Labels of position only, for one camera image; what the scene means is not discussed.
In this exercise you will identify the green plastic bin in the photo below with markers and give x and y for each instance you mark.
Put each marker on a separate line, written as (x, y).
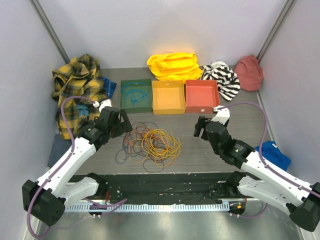
(136, 96)

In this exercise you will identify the yellow plastic bin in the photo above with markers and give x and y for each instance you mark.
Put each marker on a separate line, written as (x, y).
(168, 97)

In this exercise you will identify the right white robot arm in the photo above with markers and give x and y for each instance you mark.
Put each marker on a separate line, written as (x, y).
(258, 178)

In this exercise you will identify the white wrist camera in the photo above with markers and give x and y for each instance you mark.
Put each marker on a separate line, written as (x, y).
(222, 115)
(103, 104)

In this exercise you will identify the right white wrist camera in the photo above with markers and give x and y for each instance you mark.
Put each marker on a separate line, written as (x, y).
(222, 115)

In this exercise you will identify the grey blue folded cloth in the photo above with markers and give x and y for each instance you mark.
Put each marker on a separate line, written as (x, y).
(58, 149)

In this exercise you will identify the red plastic bin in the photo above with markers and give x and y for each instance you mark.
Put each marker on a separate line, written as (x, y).
(201, 96)

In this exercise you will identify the yellow cloth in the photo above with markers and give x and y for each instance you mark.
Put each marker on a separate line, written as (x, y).
(176, 66)

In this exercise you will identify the blue cloth right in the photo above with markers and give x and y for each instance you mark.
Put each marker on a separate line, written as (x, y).
(272, 153)

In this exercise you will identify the white slotted cable duct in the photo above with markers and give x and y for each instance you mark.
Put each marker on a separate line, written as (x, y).
(134, 208)

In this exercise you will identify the yellow plaid shirt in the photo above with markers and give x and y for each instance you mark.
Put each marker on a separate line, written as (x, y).
(80, 77)

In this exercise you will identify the black base mat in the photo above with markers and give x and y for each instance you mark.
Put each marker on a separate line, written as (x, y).
(170, 188)

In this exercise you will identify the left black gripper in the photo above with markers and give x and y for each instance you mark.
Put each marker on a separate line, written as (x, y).
(122, 125)

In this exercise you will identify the blue checked cloth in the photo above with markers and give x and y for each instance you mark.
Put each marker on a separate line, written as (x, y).
(109, 87)

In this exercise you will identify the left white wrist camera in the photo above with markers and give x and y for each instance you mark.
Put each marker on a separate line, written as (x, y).
(103, 104)

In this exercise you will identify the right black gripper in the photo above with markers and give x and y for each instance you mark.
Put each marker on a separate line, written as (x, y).
(202, 121)

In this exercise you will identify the black white striped cloth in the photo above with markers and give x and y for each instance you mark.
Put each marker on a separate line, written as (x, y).
(228, 84)

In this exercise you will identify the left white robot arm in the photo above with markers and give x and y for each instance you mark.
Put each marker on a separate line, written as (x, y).
(50, 195)

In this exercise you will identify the pink red cloth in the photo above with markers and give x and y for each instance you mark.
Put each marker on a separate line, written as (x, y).
(249, 73)

